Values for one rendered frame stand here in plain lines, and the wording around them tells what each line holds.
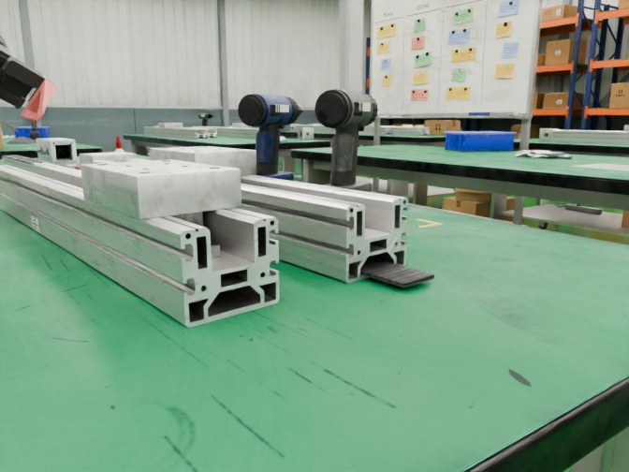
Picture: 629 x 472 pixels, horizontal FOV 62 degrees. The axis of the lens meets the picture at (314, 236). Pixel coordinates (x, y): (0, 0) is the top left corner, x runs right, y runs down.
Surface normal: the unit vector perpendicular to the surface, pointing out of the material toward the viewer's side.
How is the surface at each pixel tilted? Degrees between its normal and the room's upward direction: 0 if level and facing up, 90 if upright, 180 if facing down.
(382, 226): 90
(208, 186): 90
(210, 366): 0
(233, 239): 90
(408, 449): 0
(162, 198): 90
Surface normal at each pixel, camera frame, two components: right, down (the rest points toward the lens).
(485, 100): -0.82, 0.13
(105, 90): 0.58, 0.18
